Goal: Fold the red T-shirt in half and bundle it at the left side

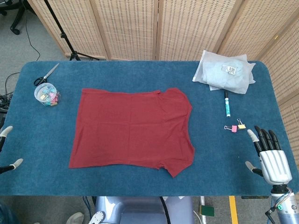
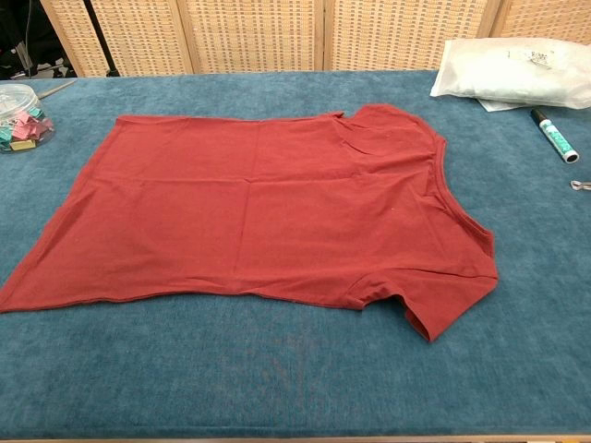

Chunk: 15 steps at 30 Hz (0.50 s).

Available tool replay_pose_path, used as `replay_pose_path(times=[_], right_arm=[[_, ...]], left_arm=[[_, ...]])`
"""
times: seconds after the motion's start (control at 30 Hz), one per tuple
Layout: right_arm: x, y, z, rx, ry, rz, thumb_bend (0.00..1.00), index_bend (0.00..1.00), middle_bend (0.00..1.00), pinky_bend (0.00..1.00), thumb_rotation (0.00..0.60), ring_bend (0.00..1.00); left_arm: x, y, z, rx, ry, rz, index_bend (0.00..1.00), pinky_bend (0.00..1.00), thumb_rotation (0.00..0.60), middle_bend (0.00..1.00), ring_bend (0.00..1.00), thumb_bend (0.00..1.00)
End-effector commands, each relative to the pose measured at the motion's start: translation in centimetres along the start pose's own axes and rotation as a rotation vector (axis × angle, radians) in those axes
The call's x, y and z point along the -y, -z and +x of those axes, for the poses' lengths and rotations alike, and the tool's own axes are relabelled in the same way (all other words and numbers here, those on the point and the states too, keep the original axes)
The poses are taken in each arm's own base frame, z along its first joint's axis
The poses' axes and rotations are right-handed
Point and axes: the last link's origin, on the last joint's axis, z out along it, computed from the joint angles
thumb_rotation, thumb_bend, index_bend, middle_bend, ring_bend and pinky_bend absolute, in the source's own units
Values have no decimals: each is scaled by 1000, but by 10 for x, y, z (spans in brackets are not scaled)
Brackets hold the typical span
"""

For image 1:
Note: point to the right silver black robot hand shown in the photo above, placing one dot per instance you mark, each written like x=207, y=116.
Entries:
x=275, y=165

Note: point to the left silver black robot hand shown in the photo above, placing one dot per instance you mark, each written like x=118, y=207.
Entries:
x=7, y=130

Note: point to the red t-shirt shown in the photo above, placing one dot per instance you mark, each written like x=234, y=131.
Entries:
x=130, y=130

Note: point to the white plastic package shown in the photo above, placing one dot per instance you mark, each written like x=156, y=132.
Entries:
x=217, y=70

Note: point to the yellow binder clip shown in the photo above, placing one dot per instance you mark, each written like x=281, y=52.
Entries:
x=241, y=127

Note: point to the clear jar of binder clips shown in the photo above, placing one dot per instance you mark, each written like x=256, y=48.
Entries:
x=46, y=95

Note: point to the pink binder clip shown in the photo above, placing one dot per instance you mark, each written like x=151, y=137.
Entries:
x=234, y=128

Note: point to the white green marker pen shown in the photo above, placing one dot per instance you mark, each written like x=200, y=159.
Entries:
x=227, y=105

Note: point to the green block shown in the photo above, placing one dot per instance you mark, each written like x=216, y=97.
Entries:
x=206, y=210

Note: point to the blue jeans leg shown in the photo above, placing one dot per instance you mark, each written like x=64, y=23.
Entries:
x=5, y=214

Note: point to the plain white plastic bag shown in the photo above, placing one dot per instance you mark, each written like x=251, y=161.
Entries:
x=247, y=81

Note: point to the white pipe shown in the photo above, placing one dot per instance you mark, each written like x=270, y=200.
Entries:
x=204, y=220

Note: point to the black tripod stand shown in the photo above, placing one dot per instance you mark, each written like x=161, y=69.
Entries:
x=62, y=35

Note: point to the grey shoe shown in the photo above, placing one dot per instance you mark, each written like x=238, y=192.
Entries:
x=74, y=219

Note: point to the black office chair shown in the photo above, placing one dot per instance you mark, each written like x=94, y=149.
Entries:
x=16, y=14

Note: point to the lavender robot torso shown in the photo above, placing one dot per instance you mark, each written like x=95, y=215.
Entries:
x=140, y=212

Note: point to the blue carpet table cover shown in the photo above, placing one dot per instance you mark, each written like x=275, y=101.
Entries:
x=140, y=77

